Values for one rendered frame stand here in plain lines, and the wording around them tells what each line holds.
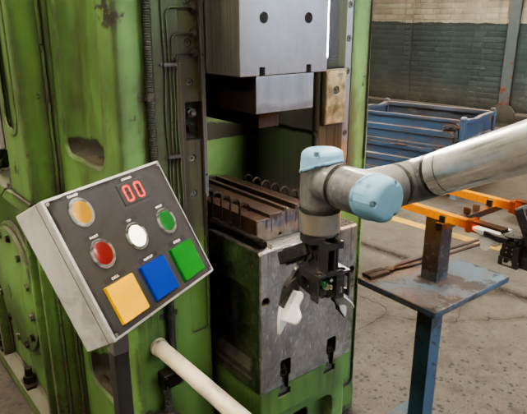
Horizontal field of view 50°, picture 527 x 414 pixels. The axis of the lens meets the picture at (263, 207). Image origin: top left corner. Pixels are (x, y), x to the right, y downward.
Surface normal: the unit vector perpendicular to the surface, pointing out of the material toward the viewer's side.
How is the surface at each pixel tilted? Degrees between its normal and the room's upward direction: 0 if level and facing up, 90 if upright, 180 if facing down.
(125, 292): 60
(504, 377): 0
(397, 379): 0
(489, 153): 86
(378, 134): 89
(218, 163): 90
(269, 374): 90
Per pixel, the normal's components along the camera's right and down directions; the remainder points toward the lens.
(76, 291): -0.44, 0.28
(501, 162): -0.66, 0.51
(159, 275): 0.78, -0.36
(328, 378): 0.63, 0.25
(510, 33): -0.72, 0.22
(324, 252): -0.88, 0.15
